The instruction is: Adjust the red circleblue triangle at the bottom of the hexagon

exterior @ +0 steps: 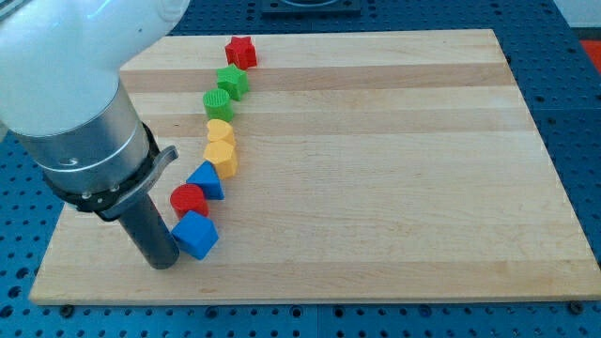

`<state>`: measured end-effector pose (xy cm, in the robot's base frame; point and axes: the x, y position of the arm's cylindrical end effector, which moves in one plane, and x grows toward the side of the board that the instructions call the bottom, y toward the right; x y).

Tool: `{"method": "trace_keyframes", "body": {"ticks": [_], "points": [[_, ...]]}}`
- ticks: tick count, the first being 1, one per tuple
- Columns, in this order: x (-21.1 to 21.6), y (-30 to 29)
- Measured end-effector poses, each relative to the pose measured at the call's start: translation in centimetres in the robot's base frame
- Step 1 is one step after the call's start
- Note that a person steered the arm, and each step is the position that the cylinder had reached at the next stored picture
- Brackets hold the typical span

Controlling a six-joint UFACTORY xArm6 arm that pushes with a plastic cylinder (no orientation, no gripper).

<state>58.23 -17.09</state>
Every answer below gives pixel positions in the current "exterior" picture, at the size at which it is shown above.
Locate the black wrist clamp flange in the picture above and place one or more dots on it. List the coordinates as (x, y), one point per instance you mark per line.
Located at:
(95, 188)

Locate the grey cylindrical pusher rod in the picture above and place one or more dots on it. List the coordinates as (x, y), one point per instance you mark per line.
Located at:
(146, 228)

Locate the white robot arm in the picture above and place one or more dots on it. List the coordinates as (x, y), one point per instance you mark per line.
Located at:
(63, 99)

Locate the blue triangle block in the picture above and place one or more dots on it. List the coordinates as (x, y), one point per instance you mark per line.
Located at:
(206, 178)

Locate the yellow hexagon block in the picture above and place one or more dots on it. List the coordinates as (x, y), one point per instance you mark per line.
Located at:
(223, 157)

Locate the red cylinder block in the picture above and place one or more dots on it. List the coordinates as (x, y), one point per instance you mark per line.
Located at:
(188, 197)

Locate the blue cube block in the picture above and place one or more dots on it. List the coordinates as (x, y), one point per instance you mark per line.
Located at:
(195, 234)

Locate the yellow heart block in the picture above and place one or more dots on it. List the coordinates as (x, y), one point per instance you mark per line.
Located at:
(220, 130)

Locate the green cylinder block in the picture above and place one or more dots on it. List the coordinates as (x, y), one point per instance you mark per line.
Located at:
(217, 105)

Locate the green star block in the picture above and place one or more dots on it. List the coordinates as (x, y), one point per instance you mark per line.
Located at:
(233, 80)

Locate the red star block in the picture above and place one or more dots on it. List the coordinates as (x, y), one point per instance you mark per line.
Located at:
(241, 52)

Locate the wooden board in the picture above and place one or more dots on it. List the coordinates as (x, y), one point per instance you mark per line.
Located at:
(373, 168)

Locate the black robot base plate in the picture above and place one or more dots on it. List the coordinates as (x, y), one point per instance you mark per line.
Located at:
(281, 7)

